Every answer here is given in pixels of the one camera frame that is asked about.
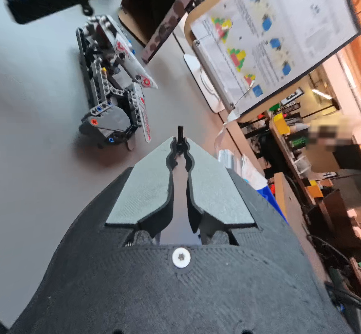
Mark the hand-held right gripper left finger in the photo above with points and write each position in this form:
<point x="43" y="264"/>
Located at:
<point x="138" y="195"/>

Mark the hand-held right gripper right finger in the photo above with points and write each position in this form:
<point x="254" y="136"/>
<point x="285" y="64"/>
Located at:
<point x="220" y="195"/>

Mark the blue plastic bin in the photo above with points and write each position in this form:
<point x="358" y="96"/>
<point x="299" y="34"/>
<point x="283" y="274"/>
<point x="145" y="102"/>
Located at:
<point x="270" y="198"/>

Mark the black lego axle pin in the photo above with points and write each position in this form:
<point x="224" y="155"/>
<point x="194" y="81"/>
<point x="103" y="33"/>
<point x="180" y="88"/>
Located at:
<point x="180" y="136"/>

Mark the pink plastic bag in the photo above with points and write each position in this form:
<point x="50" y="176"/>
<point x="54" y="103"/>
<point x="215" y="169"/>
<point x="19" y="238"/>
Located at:
<point x="225" y="136"/>

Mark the wood-edged grey desk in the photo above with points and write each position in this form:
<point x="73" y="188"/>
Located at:
<point x="296" y="221"/>

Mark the yellow bin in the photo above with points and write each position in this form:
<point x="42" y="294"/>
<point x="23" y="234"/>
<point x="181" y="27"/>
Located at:
<point x="281" y="124"/>

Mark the open cardboard box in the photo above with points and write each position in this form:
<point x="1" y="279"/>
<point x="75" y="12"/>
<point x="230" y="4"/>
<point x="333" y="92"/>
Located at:
<point x="158" y="7"/>

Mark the white stand base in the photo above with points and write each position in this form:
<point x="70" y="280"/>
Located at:
<point x="203" y="80"/>

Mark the printed instruction sheet stand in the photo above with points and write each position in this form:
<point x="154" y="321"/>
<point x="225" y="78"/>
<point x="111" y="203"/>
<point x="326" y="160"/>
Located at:
<point x="282" y="29"/>

